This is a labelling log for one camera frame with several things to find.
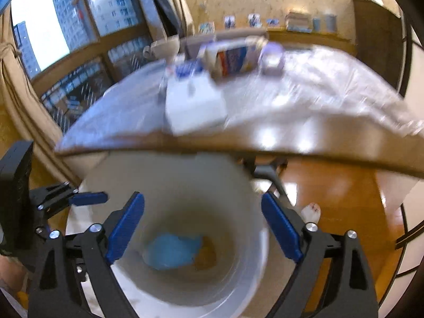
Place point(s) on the light blue cup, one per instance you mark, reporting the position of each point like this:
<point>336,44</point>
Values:
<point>316,24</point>

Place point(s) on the white round trash bin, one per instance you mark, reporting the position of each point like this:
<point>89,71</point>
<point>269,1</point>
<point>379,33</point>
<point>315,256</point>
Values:
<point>195,196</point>

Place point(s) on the blue plastic bag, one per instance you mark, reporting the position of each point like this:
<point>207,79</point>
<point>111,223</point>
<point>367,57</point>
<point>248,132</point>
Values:
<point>168,251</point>

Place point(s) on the wooden shelf ledge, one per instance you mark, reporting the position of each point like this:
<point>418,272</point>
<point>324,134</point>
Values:
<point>281,35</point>

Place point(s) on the blue white milk carton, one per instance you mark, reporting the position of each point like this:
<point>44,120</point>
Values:
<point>233,56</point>

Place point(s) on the blue Tempo tissue pack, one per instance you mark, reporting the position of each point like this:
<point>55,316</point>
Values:
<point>188,68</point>

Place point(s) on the stack of books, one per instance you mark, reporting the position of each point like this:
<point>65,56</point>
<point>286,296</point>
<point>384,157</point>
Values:
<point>298,22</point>

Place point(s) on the person's foot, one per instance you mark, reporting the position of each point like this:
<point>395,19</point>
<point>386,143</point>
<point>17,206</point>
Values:
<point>311,213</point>

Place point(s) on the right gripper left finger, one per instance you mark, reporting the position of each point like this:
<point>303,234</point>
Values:
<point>62,261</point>

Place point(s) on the white teacup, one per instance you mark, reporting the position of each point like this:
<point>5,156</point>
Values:
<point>166,48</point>

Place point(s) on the dark wooden cabinet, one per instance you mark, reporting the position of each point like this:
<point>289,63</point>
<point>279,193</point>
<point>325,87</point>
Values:
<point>379,39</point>

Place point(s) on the grey cylinder speaker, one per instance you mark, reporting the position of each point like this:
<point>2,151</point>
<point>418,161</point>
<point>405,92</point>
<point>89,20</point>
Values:
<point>331,23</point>

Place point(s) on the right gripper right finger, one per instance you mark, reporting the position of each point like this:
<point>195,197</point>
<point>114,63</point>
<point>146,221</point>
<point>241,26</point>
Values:
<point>349,288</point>

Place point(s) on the clear plastic table cover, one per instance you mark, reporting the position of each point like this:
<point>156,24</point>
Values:
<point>316,81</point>

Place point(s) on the photo on wall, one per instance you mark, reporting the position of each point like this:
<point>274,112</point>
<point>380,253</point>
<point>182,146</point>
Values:
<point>273,22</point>
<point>254,20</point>
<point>229,22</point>
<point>206,27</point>

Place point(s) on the white box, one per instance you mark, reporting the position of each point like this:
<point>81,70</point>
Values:
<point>193,103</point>

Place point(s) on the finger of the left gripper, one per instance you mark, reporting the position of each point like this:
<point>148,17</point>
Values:
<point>88,198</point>

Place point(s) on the gold medicine box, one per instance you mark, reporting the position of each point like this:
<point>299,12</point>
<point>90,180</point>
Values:
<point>206,257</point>

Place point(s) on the beige curtain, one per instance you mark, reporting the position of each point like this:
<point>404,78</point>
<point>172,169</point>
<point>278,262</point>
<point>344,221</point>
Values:
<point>28,115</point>

